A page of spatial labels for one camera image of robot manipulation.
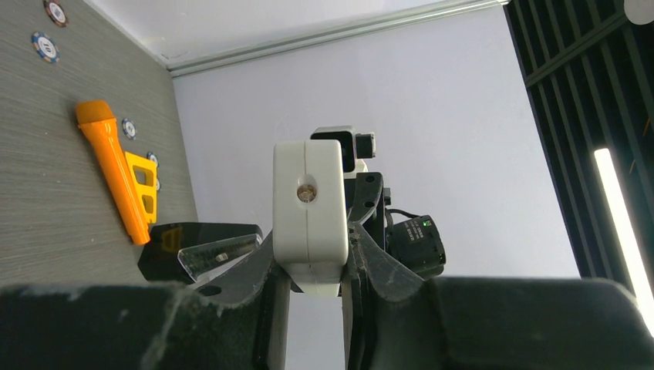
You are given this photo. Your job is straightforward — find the orange toy microphone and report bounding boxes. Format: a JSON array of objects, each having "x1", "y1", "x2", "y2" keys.
[{"x1": 75, "y1": 100, "x2": 150, "y2": 245}]

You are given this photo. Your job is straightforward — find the yellow triangular plastic frame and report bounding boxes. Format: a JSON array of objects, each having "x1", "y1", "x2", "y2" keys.
[{"x1": 124, "y1": 152, "x2": 158, "y2": 224}]

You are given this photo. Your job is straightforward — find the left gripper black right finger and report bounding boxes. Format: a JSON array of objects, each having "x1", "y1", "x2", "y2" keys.
[{"x1": 342, "y1": 224, "x2": 653, "y2": 369}]

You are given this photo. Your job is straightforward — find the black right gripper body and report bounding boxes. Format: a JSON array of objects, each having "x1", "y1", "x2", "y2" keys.
[{"x1": 345, "y1": 172, "x2": 388, "y2": 250}]

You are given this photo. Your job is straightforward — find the white ceiling light strip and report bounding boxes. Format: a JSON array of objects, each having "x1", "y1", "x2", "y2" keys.
[{"x1": 593, "y1": 148, "x2": 653, "y2": 335}]

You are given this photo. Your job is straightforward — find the white remote control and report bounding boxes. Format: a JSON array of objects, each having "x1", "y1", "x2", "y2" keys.
[{"x1": 272, "y1": 140, "x2": 349, "y2": 298}]

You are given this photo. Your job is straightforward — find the black yellow metronome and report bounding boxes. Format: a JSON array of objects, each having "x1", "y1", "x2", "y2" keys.
[{"x1": 137, "y1": 222, "x2": 263, "y2": 284}]

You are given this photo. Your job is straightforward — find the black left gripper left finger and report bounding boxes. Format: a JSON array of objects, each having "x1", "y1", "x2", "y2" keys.
[{"x1": 1, "y1": 237, "x2": 290, "y2": 369}]

